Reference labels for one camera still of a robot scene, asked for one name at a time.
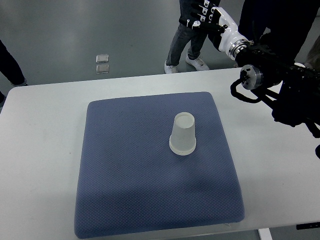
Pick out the dark-clothed person at left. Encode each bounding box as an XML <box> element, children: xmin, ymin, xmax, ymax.
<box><xmin>0</xmin><ymin>39</ymin><xmax>28</xmax><ymax>105</ymax></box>

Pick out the black table control panel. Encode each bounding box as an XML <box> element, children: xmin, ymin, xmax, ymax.
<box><xmin>296</xmin><ymin>222</ymin><xmax>320</xmax><ymax>230</ymax></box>

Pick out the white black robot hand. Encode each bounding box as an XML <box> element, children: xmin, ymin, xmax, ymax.
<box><xmin>179</xmin><ymin>0</ymin><xmax>249</xmax><ymax>60</ymax></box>

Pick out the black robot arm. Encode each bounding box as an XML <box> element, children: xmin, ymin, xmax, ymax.
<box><xmin>230</xmin><ymin>43</ymin><xmax>320</xmax><ymax>138</ymax></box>

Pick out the person in grey jeans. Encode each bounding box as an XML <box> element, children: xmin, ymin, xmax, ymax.
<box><xmin>164</xmin><ymin>0</ymin><xmax>221</xmax><ymax>75</ymax></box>

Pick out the person in dark clothes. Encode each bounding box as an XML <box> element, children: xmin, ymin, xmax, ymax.
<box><xmin>238</xmin><ymin>0</ymin><xmax>320</xmax><ymax>61</ymax></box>

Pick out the metal floor plate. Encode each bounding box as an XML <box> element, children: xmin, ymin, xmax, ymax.
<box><xmin>96</xmin><ymin>64</ymin><xmax>110</xmax><ymax>74</ymax></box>
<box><xmin>95</xmin><ymin>54</ymin><xmax>109</xmax><ymax>63</ymax></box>

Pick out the white paper cup on mat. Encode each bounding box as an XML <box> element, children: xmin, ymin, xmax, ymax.
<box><xmin>169</xmin><ymin>145</ymin><xmax>196</xmax><ymax>156</ymax></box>

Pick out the white paper cup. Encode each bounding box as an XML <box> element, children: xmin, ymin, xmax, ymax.
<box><xmin>169</xmin><ymin>112</ymin><xmax>196</xmax><ymax>151</ymax></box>
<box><xmin>169</xmin><ymin>145</ymin><xmax>196</xmax><ymax>156</ymax></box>

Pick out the upper metal floor plate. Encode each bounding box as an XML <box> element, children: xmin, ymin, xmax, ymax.
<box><xmin>95</xmin><ymin>54</ymin><xmax>109</xmax><ymax>63</ymax></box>

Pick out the blue quilted cushion mat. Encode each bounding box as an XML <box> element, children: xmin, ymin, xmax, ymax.
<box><xmin>74</xmin><ymin>92</ymin><xmax>245</xmax><ymax>239</ymax></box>

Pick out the lower metal floor plate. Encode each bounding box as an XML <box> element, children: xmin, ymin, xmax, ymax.
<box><xmin>96</xmin><ymin>64</ymin><xmax>110</xmax><ymax>74</ymax></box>

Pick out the white table leg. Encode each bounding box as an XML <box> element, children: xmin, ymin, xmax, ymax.
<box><xmin>257</xmin><ymin>228</ymin><xmax>273</xmax><ymax>240</ymax></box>

